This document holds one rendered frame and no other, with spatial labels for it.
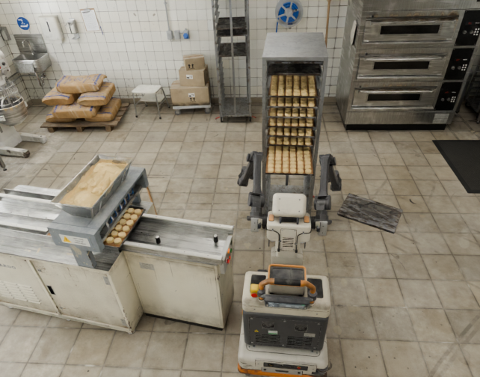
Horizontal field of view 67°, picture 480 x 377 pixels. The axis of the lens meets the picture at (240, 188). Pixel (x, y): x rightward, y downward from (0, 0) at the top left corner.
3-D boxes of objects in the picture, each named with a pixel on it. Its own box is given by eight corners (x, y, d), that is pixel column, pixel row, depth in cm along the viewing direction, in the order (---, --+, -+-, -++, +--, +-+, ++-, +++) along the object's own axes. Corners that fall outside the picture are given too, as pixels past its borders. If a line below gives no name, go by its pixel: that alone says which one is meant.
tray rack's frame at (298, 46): (310, 232, 374) (330, 57, 264) (260, 230, 380) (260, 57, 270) (308, 193, 424) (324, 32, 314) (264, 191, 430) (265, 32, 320)
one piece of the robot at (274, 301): (314, 312, 223) (318, 305, 203) (256, 307, 227) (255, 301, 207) (314, 293, 228) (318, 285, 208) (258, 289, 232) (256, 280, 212)
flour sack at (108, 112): (112, 123, 565) (110, 114, 556) (85, 124, 565) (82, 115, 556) (123, 102, 621) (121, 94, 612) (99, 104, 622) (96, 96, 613)
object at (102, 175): (56, 210, 229) (53, 203, 225) (101, 163, 270) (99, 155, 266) (94, 216, 223) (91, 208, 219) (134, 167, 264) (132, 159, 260)
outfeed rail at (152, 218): (-1, 200, 304) (-4, 194, 300) (2, 198, 306) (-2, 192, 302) (233, 234, 263) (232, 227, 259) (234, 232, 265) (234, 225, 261)
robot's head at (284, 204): (306, 218, 226) (306, 194, 227) (271, 216, 228) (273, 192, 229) (304, 218, 240) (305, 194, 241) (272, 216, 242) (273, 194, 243)
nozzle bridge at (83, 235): (64, 263, 247) (46, 227, 226) (117, 197, 302) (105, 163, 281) (108, 271, 240) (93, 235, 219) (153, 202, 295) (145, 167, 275)
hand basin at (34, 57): (79, 83, 628) (57, 14, 561) (69, 92, 598) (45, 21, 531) (24, 84, 635) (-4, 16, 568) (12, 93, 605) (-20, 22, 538)
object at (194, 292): (144, 319, 307) (119, 244, 252) (160, 285, 333) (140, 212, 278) (224, 335, 292) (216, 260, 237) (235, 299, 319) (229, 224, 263)
